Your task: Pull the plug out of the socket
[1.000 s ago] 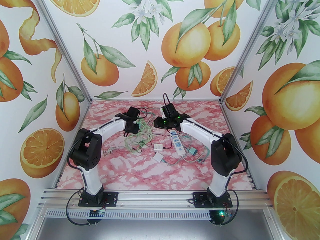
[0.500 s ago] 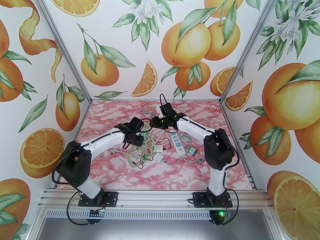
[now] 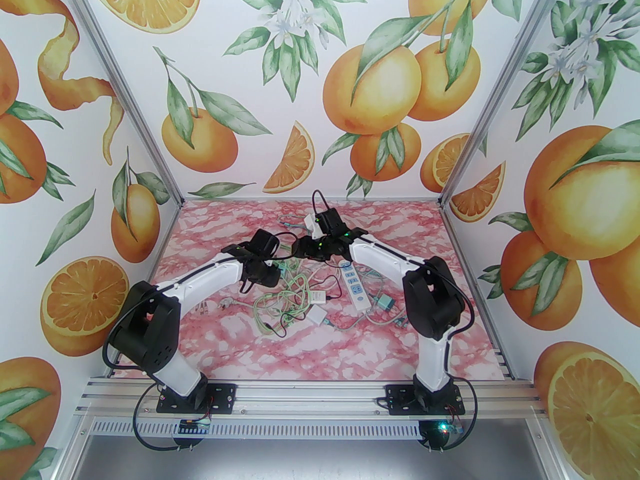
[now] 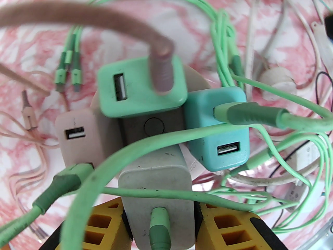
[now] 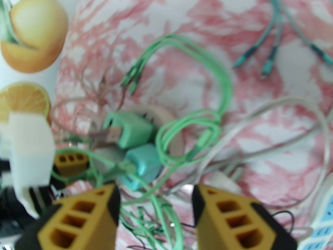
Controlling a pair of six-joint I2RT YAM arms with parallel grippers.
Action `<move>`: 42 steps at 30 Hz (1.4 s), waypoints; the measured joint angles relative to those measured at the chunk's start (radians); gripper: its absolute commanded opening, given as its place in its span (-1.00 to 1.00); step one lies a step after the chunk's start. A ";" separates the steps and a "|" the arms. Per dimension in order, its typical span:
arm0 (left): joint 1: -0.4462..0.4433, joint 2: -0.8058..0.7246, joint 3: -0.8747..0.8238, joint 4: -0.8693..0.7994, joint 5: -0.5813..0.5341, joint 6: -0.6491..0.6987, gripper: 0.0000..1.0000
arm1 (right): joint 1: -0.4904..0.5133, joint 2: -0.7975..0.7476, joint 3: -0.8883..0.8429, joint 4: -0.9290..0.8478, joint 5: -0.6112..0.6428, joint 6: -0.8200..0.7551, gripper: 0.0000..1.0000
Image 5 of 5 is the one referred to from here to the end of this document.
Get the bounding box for white power strip blue sockets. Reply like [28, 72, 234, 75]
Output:
[297, 173, 333, 250]

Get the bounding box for white charger block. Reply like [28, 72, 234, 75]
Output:
[8, 113, 56, 218]

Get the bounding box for pinkish grey usb cable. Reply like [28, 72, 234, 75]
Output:
[52, 71, 123, 144]

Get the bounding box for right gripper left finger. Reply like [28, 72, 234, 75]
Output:
[14, 183, 122, 250]

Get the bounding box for green multi-head charging cable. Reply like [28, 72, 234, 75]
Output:
[120, 34, 234, 166]

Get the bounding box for grey power cord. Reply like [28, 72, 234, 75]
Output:
[166, 96, 333, 211]

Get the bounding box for teal multi-head charging cable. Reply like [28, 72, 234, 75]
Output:
[208, 0, 333, 80]

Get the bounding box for white power plug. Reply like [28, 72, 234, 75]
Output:
[210, 172, 244, 196]

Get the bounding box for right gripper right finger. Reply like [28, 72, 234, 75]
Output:
[192, 184, 298, 250]

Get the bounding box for mint green usb charger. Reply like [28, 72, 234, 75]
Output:
[103, 110, 155, 150]

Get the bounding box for yellow-green usb cable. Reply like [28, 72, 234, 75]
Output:
[52, 147, 198, 250]

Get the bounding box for light teal usb charger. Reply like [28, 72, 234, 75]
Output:
[120, 143, 164, 191]

